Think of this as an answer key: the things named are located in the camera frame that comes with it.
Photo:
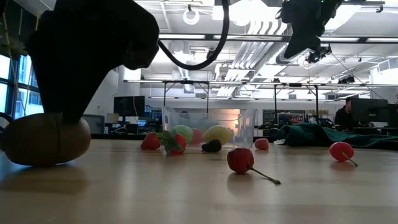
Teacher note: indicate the yellow toy lemon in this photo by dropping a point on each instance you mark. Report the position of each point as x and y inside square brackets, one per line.
[218, 133]

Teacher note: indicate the white cloth tag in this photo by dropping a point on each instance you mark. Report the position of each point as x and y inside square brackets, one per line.
[279, 142]

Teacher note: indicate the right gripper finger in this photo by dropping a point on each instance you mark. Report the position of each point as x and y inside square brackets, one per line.
[306, 39]

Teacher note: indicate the black toy blackberry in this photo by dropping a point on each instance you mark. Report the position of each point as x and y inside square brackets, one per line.
[212, 146]

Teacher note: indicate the dark green cloth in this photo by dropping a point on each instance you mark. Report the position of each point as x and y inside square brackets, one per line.
[311, 135]

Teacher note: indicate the brown toy kiwi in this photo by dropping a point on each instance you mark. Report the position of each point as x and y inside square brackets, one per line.
[31, 143]

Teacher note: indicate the clear plastic tupperware container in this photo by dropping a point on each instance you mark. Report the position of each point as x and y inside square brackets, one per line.
[245, 124]

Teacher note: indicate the long ceiling light strip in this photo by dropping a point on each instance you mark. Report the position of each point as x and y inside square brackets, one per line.
[186, 36]

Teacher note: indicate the black computer monitor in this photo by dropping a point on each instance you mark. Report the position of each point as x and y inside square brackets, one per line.
[129, 105]
[370, 110]

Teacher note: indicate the large red toy strawberry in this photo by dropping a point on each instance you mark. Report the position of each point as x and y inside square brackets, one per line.
[196, 137]

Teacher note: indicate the black metal gantry frame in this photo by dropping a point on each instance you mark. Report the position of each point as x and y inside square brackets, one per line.
[186, 82]
[295, 84]

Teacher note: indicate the small pink toy peach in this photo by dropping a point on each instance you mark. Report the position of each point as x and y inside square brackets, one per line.
[261, 144]

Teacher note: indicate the person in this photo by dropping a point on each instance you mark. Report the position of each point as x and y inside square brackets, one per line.
[343, 118]

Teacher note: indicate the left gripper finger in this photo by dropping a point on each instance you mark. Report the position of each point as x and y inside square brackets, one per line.
[71, 68]

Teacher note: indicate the black ceiling camera mount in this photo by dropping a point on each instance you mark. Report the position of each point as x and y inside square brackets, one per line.
[314, 57]

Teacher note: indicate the bright red cherry with stem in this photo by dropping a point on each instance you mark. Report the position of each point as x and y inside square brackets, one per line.
[340, 151]

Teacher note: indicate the red strawberry with large leaves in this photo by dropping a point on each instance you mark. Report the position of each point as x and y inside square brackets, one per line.
[179, 143]

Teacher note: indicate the green toy apple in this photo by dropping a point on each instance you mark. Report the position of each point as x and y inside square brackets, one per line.
[185, 131]

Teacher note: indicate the dark red cherry with stem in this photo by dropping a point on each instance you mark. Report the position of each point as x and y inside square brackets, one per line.
[240, 160]

